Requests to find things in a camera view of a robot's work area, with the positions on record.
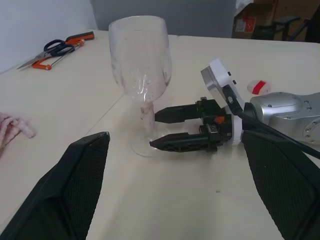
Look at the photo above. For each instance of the black chair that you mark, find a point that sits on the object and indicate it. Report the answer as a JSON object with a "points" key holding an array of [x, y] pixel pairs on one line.
{"points": [[286, 20]]}

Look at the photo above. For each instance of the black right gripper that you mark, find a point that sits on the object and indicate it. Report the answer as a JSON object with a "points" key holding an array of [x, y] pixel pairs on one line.
{"points": [[212, 117]]}

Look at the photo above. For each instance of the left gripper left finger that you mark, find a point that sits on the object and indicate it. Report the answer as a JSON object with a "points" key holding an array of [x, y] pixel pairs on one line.
{"points": [[62, 187]]}

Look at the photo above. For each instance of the clear wine glass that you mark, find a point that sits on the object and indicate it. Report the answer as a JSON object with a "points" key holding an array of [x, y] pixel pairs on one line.
{"points": [[140, 62]]}

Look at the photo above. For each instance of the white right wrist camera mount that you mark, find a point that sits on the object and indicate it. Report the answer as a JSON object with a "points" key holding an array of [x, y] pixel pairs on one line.
{"points": [[220, 72]]}

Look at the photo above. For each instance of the pink cloth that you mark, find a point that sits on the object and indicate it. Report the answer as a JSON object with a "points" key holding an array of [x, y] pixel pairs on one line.
{"points": [[22, 126]]}

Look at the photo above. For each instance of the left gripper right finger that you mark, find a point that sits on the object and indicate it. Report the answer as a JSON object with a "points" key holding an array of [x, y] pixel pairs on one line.
{"points": [[287, 187]]}

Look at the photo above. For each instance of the white and red bottle cap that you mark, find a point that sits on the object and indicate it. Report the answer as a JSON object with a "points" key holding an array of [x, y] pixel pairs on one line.
{"points": [[258, 87]]}

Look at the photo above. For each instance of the brown cardboard box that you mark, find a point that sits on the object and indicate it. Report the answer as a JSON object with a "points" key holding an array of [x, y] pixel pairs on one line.
{"points": [[243, 25]]}

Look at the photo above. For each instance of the orange hacksaw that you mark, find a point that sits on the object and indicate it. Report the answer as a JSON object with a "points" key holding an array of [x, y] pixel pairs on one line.
{"points": [[82, 37]]}

